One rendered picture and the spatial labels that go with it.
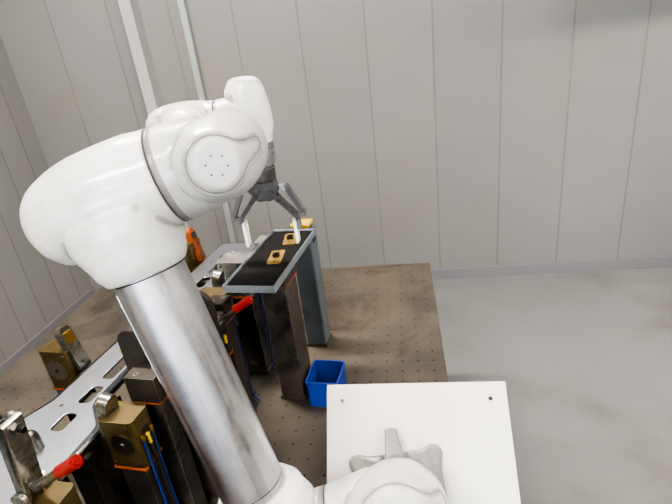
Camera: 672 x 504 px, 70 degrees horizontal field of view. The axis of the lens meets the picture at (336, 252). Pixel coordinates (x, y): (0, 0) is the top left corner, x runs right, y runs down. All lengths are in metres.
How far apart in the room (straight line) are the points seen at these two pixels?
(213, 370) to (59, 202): 0.29
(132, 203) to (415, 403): 0.67
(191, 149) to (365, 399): 0.65
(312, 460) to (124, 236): 0.88
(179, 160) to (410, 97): 2.70
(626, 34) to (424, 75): 1.15
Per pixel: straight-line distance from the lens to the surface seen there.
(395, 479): 0.78
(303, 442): 1.40
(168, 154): 0.62
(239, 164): 0.58
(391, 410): 1.03
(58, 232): 0.68
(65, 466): 0.90
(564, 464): 2.33
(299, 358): 1.45
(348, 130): 3.26
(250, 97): 1.17
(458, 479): 1.04
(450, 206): 3.40
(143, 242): 0.64
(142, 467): 1.11
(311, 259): 1.56
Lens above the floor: 1.68
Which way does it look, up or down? 24 degrees down
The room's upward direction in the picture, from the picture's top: 7 degrees counter-clockwise
